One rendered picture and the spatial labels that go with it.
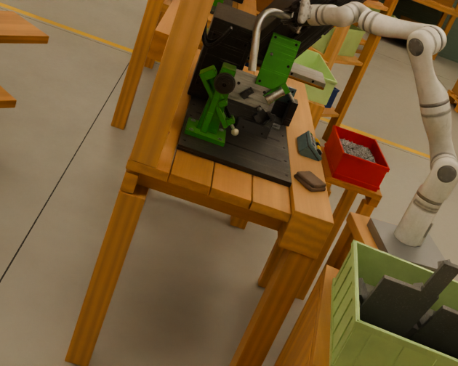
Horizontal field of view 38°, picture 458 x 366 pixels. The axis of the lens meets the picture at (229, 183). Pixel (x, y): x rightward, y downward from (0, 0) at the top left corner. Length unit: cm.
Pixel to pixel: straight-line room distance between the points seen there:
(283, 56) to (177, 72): 74
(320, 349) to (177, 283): 148
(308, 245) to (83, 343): 91
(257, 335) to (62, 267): 102
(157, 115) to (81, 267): 121
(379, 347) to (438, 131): 82
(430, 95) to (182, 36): 79
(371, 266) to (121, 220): 82
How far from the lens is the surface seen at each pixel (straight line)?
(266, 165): 239
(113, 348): 274
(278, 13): 255
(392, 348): 172
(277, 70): 264
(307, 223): 219
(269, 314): 239
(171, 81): 201
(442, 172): 225
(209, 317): 306
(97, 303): 243
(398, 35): 225
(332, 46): 513
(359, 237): 233
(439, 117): 220
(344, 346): 171
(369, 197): 286
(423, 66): 215
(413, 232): 233
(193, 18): 196
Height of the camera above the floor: 182
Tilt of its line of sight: 25 degrees down
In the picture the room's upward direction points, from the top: 22 degrees clockwise
